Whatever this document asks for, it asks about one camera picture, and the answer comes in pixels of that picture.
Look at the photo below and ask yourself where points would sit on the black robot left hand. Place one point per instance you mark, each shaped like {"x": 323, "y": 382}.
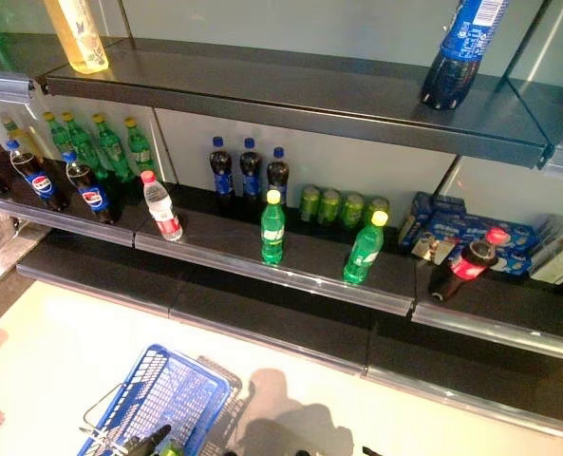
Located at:
{"x": 157, "y": 434}

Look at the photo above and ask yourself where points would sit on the blue plastic shopping basket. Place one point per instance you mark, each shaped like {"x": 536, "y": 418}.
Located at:
{"x": 181, "y": 394}

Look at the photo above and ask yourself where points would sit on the pepsi bottle round logo label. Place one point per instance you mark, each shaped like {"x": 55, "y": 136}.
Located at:
{"x": 93, "y": 197}
{"x": 41, "y": 185}

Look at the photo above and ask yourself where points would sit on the black bottom shelf board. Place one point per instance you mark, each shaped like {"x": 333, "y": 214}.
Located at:
{"x": 262, "y": 313}

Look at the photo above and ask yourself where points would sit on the black shelf board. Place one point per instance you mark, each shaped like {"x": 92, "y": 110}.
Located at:
{"x": 262, "y": 313}
{"x": 319, "y": 247}

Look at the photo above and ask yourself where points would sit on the clear water bottle red cap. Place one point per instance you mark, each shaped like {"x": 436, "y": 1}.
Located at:
{"x": 162, "y": 209}

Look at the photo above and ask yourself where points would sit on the glossy brown end panel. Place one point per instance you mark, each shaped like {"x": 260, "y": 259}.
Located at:
{"x": 1, "y": 266}

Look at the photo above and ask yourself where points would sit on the black middle shelf board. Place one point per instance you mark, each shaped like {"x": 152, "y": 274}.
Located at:
{"x": 319, "y": 247}

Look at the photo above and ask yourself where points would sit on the yellow juice bottle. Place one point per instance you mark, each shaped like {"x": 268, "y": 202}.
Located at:
{"x": 27, "y": 140}

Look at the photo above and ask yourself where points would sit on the small gold snack box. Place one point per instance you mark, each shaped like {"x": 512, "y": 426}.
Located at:
{"x": 428, "y": 249}

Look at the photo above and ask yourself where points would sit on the blue biscuit box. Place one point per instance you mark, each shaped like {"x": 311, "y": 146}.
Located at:
{"x": 452, "y": 228}
{"x": 518, "y": 242}
{"x": 418, "y": 214}

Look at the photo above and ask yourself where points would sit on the dark grey upper shelf board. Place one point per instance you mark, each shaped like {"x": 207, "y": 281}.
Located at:
{"x": 262, "y": 85}

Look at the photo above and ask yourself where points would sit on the large yellow tea bottle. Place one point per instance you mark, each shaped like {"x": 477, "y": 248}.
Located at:
{"x": 79, "y": 38}

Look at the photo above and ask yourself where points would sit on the white snack box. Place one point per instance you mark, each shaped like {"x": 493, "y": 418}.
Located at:
{"x": 558, "y": 259}

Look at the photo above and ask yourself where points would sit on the large pepsi bottle blue label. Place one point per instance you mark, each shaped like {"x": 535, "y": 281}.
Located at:
{"x": 456, "y": 52}

